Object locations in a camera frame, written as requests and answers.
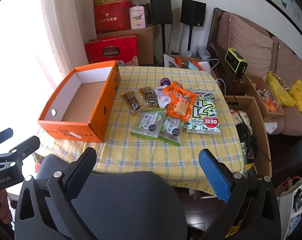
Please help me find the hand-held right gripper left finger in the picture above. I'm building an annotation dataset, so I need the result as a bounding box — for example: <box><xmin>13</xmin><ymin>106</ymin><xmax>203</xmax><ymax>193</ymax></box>
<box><xmin>14</xmin><ymin>147</ymin><xmax>98</xmax><ymax>240</ymax></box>

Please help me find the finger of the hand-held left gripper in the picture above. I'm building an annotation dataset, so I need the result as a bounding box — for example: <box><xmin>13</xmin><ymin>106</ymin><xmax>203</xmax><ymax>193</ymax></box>
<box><xmin>0</xmin><ymin>135</ymin><xmax>41</xmax><ymax>167</ymax></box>
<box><xmin>0</xmin><ymin>128</ymin><xmax>14</xmax><ymax>153</ymax></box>

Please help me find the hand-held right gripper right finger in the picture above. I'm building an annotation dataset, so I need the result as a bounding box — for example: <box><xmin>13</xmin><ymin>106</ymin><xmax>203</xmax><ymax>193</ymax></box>
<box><xmin>198</xmin><ymin>149</ymin><xmax>289</xmax><ymax>240</ymax></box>

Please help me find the orange cardboard box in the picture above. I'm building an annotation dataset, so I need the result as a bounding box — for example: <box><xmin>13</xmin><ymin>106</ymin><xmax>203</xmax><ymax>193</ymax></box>
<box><xmin>38</xmin><ymin>60</ymin><xmax>121</xmax><ymax>143</ymax></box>

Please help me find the green snack packet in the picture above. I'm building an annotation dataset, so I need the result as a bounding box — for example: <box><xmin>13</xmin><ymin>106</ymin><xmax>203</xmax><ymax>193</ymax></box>
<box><xmin>158</xmin><ymin>115</ymin><xmax>189</xmax><ymax>146</ymax></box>
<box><xmin>130</xmin><ymin>109</ymin><xmax>166</xmax><ymax>140</ymax></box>

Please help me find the large orange snack packet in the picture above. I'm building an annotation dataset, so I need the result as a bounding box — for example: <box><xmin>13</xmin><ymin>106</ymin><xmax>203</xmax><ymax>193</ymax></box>
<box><xmin>165</xmin><ymin>88</ymin><xmax>198</xmax><ymax>123</ymax></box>

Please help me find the brown snack packet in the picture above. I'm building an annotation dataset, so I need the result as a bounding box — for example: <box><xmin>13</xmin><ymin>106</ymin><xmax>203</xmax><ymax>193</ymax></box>
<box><xmin>138</xmin><ymin>87</ymin><xmax>158</xmax><ymax>107</ymax></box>
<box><xmin>121</xmin><ymin>90</ymin><xmax>143</xmax><ymax>115</ymax></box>

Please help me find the small orange snack packet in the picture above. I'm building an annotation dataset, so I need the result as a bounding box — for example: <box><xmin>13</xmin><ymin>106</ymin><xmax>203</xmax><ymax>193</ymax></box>
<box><xmin>163</xmin><ymin>81</ymin><xmax>184</xmax><ymax>98</ymax></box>

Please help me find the dark grey office chair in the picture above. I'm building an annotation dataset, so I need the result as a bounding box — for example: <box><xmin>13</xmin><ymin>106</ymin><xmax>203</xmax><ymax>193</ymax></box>
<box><xmin>36</xmin><ymin>154</ymin><xmax>187</xmax><ymax>240</ymax></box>

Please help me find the green white seaweed packet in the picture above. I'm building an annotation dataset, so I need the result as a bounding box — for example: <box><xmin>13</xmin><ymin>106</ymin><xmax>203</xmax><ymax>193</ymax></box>
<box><xmin>186</xmin><ymin>91</ymin><xmax>221</xmax><ymax>135</ymax></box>

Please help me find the yellow plaid tablecloth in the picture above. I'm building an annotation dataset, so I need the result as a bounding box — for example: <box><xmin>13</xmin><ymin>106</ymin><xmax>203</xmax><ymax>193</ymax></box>
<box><xmin>33</xmin><ymin>66</ymin><xmax>246</xmax><ymax>197</ymax></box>

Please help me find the cardboard box of snacks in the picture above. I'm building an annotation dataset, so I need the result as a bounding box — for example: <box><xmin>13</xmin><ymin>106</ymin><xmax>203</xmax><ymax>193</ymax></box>
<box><xmin>244</xmin><ymin>74</ymin><xmax>285</xmax><ymax>134</ymax></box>

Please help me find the printed shopping bag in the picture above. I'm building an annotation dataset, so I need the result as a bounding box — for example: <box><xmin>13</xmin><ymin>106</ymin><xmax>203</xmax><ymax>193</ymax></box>
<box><xmin>276</xmin><ymin>172</ymin><xmax>302</xmax><ymax>240</ymax></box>

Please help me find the brown sofa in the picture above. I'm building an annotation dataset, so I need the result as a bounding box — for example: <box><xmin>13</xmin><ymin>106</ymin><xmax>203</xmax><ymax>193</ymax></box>
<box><xmin>207</xmin><ymin>7</ymin><xmax>302</xmax><ymax>135</ymax></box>

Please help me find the purple-capped drink pouch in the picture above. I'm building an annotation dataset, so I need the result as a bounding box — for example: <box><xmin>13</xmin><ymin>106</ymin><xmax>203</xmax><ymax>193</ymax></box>
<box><xmin>154</xmin><ymin>78</ymin><xmax>175</xmax><ymax>108</ymax></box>

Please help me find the yellow plastic bag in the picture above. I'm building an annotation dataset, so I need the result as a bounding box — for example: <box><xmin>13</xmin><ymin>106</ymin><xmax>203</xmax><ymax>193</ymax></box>
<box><xmin>266</xmin><ymin>72</ymin><xmax>295</xmax><ymax>107</ymax></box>
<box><xmin>289</xmin><ymin>79</ymin><xmax>302</xmax><ymax>115</ymax></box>

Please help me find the grey teal handheld device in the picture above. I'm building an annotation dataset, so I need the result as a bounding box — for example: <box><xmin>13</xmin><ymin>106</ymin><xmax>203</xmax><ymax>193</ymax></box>
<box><xmin>184</xmin><ymin>60</ymin><xmax>200</xmax><ymax>70</ymax></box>

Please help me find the yellow black power station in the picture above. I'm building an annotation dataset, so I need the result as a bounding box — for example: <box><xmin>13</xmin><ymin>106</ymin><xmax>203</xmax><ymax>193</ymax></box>
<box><xmin>224</xmin><ymin>47</ymin><xmax>248</xmax><ymax>75</ymax></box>

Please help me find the orange plastic tool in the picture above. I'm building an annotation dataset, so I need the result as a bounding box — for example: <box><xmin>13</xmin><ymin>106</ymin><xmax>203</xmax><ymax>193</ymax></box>
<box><xmin>175</xmin><ymin>57</ymin><xmax>203</xmax><ymax>70</ymax></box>

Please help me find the white curtain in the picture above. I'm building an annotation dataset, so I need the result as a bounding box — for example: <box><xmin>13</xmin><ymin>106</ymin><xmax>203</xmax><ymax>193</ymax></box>
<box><xmin>40</xmin><ymin>0</ymin><xmax>109</xmax><ymax>85</ymax></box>

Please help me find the white open carton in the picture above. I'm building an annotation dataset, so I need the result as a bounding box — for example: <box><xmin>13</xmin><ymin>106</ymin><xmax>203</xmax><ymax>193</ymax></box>
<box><xmin>163</xmin><ymin>54</ymin><xmax>211</xmax><ymax>72</ymax></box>

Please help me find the grey blue carton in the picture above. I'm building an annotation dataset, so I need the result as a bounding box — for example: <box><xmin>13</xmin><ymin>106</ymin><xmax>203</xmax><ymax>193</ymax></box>
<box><xmin>196</xmin><ymin>45</ymin><xmax>212</xmax><ymax>58</ymax></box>

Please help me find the red gift box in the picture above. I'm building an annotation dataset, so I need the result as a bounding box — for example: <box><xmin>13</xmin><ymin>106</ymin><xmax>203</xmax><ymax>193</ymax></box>
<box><xmin>85</xmin><ymin>34</ymin><xmax>139</xmax><ymax>64</ymax></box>

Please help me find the beige sofa cushion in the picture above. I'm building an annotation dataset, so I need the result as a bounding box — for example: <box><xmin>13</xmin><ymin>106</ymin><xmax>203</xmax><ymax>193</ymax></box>
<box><xmin>227</xmin><ymin>13</ymin><xmax>274</xmax><ymax>65</ymax></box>
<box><xmin>271</xmin><ymin>36</ymin><xmax>302</xmax><ymax>80</ymax></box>

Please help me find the black speaker stand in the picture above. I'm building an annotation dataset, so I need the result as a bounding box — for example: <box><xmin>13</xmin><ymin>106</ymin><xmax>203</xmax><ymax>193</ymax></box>
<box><xmin>187</xmin><ymin>26</ymin><xmax>193</xmax><ymax>53</ymax></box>

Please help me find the brown cardboard box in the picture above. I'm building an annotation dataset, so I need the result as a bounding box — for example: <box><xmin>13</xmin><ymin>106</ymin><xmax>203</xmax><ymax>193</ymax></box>
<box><xmin>98</xmin><ymin>24</ymin><xmax>155</xmax><ymax>65</ymax></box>

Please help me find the red gift bag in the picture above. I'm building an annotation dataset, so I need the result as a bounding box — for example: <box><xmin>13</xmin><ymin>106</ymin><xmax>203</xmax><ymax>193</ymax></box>
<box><xmin>94</xmin><ymin>1</ymin><xmax>133</xmax><ymax>34</ymax></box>

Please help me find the black speaker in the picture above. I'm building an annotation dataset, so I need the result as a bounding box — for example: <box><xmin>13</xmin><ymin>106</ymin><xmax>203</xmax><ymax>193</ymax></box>
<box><xmin>150</xmin><ymin>0</ymin><xmax>173</xmax><ymax>25</ymax></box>
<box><xmin>180</xmin><ymin>0</ymin><xmax>207</xmax><ymax>27</ymax></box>

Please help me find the white tissue pack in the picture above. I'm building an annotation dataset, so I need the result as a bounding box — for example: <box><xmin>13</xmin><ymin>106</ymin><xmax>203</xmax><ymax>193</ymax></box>
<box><xmin>129</xmin><ymin>5</ymin><xmax>146</xmax><ymax>30</ymax></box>

